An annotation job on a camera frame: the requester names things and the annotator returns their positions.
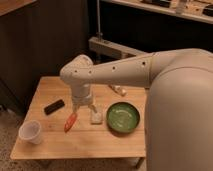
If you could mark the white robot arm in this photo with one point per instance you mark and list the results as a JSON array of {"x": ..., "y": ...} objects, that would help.
[{"x": 179, "y": 105}]

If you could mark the orange carrot toy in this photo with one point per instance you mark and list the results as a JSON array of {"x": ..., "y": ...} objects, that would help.
[{"x": 70, "y": 122}]

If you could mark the white sponge block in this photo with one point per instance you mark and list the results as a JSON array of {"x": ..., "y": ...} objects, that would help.
[{"x": 96, "y": 117}]

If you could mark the green ceramic bowl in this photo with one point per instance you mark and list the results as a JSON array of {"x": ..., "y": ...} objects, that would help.
[{"x": 122, "y": 117}]

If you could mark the background shelf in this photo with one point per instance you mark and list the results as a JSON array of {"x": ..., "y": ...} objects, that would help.
[{"x": 196, "y": 10}]

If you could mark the grey metal stand base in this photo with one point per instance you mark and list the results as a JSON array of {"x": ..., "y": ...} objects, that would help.
[{"x": 108, "y": 48}]

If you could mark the white ceramic cup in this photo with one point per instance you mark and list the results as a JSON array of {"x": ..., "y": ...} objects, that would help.
[{"x": 31, "y": 131}]

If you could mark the small white packet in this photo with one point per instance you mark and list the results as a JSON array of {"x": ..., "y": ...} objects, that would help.
[{"x": 118, "y": 89}]

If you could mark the black rectangular block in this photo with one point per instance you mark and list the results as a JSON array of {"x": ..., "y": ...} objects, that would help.
[{"x": 54, "y": 107}]

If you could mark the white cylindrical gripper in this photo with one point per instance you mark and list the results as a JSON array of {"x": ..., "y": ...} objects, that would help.
[{"x": 82, "y": 95}]

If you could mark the wooden table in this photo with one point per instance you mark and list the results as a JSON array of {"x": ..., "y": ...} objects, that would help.
[{"x": 84, "y": 140}]

